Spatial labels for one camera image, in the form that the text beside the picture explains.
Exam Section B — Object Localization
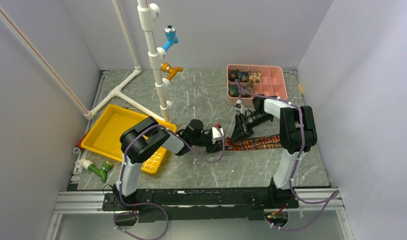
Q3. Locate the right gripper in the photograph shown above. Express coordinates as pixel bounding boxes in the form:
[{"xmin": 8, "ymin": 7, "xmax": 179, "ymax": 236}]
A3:
[{"xmin": 230, "ymin": 112, "xmax": 272, "ymax": 143}]

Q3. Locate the multicolour patterned necktie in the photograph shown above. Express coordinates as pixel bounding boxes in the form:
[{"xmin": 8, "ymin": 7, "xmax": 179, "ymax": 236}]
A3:
[{"xmin": 224, "ymin": 134, "xmax": 283, "ymax": 152}]

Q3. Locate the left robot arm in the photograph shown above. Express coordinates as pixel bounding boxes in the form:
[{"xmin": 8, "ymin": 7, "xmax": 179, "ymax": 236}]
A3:
[{"xmin": 112, "ymin": 116, "xmax": 227, "ymax": 210}]

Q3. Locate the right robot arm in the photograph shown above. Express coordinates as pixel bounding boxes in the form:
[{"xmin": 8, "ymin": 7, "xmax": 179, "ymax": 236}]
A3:
[{"xmin": 230, "ymin": 95, "xmax": 318, "ymax": 208}]

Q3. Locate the brown patterned rolled tie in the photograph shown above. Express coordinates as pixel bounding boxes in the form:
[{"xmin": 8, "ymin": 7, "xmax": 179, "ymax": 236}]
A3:
[{"xmin": 239, "ymin": 84, "xmax": 253, "ymax": 98}]

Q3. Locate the blue dotted rolled tie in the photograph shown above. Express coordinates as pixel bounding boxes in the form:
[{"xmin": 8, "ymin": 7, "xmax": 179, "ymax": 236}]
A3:
[{"xmin": 227, "ymin": 85, "xmax": 240, "ymax": 98}]

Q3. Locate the gold floral rolled tie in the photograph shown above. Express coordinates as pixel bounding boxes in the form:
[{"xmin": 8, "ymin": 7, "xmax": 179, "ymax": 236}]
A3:
[{"xmin": 248, "ymin": 71, "xmax": 262, "ymax": 83}]

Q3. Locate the dark rolled tie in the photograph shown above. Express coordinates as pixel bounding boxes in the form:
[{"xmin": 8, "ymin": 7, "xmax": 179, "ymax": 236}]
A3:
[{"xmin": 228, "ymin": 70, "xmax": 239, "ymax": 82}]

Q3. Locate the pink divided organizer box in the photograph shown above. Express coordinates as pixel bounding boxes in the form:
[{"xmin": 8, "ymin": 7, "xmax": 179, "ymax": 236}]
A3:
[{"xmin": 226, "ymin": 64, "xmax": 288, "ymax": 107}]

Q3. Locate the orange plastic faucet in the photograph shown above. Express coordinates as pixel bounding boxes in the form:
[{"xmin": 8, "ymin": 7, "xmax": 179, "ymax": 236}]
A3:
[{"xmin": 160, "ymin": 62, "xmax": 184, "ymax": 81}]

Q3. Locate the yellow plastic tray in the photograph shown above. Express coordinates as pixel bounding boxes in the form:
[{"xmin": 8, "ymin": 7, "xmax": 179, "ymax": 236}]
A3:
[{"xmin": 81, "ymin": 104, "xmax": 177, "ymax": 174}]

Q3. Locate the green plastic faucet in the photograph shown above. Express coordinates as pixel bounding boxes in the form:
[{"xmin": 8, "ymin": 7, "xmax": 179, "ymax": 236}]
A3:
[{"xmin": 87, "ymin": 161, "xmax": 114, "ymax": 183}]

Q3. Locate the blue plastic faucet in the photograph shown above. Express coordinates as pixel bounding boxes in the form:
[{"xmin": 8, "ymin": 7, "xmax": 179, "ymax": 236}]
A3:
[{"xmin": 162, "ymin": 24, "xmax": 179, "ymax": 52}]

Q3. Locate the white pipe with red stripe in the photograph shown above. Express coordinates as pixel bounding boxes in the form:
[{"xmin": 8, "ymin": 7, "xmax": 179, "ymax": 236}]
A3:
[{"xmin": 0, "ymin": 5, "xmax": 94, "ymax": 120}]

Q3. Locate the white PVC pipe stand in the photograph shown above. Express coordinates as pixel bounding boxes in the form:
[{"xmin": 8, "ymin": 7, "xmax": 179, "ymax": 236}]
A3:
[{"xmin": 90, "ymin": 0, "xmax": 173, "ymax": 122}]

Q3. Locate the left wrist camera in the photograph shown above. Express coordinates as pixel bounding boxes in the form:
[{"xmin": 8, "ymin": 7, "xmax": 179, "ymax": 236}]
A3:
[{"xmin": 211, "ymin": 126, "xmax": 225, "ymax": 142}]

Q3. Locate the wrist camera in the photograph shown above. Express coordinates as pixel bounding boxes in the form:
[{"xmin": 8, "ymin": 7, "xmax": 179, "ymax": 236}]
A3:
[
  {"xmin": 211, "ymin": 126, "xmax": 225, "ymax": 142},
  {"xmin": 235, "ymin": 99, "xmax": 244, "ymax": 114}
]

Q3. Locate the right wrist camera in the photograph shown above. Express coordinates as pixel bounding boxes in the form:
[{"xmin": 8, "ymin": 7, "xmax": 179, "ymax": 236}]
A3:
[{"xmin": 235, "ymin": 99, "xmax": 244, "ymax": 114}]

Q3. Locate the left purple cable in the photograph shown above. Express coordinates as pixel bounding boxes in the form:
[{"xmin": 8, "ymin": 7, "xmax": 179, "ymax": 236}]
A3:
[{"xmin": 112, "ymin": 124, "xmax": 227, "ymax": 240}]

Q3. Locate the purple cable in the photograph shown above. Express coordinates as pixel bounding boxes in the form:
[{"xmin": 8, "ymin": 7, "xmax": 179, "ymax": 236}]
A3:
[
  {"xmin": 112, "ymin": 124, "xmax": 227, "ymax": 240},
  {"xmin": 234, "ymin": 78, "xmax": 341, "ymax": 232}
]

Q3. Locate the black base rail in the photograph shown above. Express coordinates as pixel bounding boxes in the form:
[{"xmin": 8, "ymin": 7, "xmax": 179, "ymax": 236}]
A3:
[{"xmin": 102, "ymin": 186, "xmax": 299, "ymax": 223}]

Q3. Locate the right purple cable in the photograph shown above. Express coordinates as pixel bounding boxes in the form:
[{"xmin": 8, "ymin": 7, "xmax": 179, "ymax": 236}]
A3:
[{"xmin": 234, "ymin": 78, "xmax": 341, "ymax": 232}]

